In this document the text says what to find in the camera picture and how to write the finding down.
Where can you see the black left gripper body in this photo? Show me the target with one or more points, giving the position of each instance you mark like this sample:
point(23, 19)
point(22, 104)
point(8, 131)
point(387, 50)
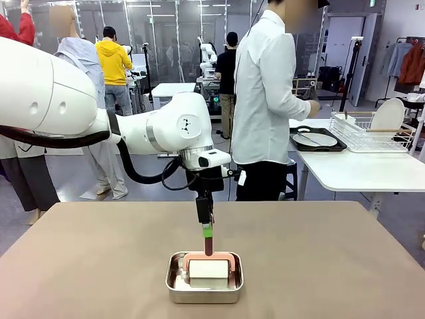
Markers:
point(207, 181)

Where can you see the left gripper black green finger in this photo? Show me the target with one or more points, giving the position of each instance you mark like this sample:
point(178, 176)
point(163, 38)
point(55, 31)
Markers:
point(213, 212)
point(203, 211)

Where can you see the pink lint roller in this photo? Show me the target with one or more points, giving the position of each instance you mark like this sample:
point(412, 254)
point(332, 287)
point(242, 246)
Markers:
point(209, 269)

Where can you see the brown serving tray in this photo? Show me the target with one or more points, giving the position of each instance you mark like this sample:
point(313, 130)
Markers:
point(338, 146)

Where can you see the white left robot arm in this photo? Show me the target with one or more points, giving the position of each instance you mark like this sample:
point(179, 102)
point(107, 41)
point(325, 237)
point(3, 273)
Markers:
point(50, 93)

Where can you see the white sleeved right forearm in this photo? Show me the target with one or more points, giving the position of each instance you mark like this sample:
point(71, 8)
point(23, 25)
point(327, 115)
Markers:
point(297, 108)

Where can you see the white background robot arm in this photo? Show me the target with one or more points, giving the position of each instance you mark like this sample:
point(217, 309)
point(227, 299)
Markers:
point(207, 54)

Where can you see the person right hand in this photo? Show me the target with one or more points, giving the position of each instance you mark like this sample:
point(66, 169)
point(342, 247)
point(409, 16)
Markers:
point(313, 108)

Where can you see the stainless steel tray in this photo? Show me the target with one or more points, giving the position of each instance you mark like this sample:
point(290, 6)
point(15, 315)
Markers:
point(172, 289)

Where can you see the black step stool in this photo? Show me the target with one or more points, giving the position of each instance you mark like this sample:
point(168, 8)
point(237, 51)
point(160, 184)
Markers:
point(291, 181)

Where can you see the white background desk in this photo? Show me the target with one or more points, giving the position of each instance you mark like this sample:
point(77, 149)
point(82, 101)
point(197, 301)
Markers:
point(172, 91)

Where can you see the person in white shirt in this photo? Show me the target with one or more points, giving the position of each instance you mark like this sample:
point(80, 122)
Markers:
point(262, 99)

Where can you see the standing person in black shirt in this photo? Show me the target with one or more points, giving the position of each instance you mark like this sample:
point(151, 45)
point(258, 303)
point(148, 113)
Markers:
point(226, 73)

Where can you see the person in yellow hoodie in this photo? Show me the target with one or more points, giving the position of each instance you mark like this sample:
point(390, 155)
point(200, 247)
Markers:
point(113, 63)

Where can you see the white side table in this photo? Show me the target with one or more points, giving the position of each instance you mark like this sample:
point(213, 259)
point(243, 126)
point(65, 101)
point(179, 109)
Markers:
point(365, 169)

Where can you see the black bags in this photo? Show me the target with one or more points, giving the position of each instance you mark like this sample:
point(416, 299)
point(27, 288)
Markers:
point(330, 78)

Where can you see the mannequin in striped shirt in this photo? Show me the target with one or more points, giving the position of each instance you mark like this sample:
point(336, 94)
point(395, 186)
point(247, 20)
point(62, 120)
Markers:
point(79, 50)

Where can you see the black clothes rack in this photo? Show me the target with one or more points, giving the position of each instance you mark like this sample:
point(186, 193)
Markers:
point(398, 96)

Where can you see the light blue hanging shirt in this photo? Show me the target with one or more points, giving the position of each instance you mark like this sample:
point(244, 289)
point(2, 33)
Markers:
point(396, 58)

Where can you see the mannequin in red coat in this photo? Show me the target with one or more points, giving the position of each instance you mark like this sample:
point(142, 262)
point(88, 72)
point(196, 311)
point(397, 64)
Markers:
point(28, 30)

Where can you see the orange hanging jacket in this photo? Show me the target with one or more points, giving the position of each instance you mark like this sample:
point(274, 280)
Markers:
point(413, 64)

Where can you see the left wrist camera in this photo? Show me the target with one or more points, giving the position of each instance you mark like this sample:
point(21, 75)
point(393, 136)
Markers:
point(241, 177)

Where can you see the black tripod with camera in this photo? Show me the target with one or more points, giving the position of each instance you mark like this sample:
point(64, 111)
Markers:
point(350, 76)

